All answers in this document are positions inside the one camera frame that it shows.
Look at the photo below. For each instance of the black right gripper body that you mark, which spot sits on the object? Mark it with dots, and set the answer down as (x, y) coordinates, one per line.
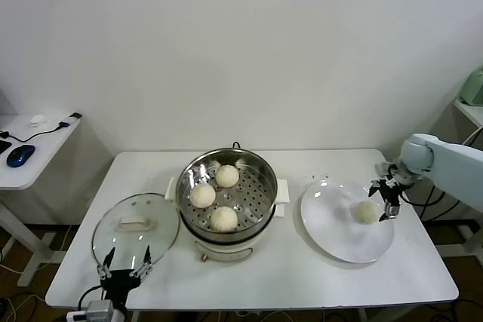
(391, 192)

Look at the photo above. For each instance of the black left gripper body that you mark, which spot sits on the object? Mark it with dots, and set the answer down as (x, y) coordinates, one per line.
(120, 282)

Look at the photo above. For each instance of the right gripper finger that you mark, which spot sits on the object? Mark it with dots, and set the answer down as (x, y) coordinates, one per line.
(391, 210)
(374, 185)

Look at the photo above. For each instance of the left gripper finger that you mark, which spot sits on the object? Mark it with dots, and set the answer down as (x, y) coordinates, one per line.
(144, 268)
(105, 270)

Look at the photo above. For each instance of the white steamed baozi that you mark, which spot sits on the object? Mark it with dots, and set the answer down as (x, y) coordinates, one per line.
(365, 212)
(223, 219)
(202, 196)
(227, 176)

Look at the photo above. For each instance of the glass pot lid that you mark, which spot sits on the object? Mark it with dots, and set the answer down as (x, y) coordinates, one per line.
(132, 205)

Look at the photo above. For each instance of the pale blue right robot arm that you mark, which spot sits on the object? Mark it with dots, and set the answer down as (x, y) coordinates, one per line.
(453, 167)

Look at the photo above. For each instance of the stainless steel steamer basket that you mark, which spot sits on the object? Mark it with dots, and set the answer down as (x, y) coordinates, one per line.
(253, 190)

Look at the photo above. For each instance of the white round plate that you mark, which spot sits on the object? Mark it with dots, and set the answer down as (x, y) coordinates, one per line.
(332, 231)

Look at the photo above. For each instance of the white side shelf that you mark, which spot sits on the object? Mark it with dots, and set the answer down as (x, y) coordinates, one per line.
(471, 112)

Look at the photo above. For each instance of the pale green appliance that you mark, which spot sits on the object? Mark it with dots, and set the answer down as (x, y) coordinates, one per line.
(473, 90)

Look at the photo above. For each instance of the white side desk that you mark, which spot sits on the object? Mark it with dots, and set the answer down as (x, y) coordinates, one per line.
(41, 156)

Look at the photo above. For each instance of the blue computer mouse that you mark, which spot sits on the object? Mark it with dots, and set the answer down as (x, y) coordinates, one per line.
(20, 155)

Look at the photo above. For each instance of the black keyboard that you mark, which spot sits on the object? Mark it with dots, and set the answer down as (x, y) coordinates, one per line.
(4, 146)

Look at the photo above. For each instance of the small white crumpled object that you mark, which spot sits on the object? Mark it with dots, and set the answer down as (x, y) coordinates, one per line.
(37, 121)

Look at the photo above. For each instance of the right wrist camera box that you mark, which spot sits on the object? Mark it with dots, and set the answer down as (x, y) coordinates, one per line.
(386, 169)

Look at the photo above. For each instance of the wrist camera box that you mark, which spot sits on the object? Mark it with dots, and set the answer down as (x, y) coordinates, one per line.
(386, 169)
(77, 315)

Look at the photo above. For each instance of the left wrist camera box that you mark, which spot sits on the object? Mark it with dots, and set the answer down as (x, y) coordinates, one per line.
(77, 315)

